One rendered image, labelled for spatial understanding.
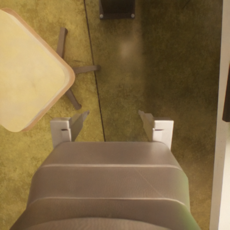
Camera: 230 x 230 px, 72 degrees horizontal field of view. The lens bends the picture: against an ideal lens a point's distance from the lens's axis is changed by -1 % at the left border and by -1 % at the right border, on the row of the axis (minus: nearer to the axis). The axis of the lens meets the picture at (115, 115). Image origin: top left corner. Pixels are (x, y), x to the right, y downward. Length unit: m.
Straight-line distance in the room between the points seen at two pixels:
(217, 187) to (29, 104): 0.67
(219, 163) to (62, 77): 0.56
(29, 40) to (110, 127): 0.87
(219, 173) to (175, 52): 0.98
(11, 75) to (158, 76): 0.94
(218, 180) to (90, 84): 1.01
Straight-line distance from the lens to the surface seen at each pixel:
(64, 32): 1.25
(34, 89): 0.69
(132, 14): 1.25
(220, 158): 0.45
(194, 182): 1.73
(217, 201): 0.52
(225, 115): 0.38
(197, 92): 1.38
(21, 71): 0.71
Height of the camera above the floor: 1.23
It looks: 74 degrees down
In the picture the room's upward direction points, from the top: 176 degrees counter-clockwise
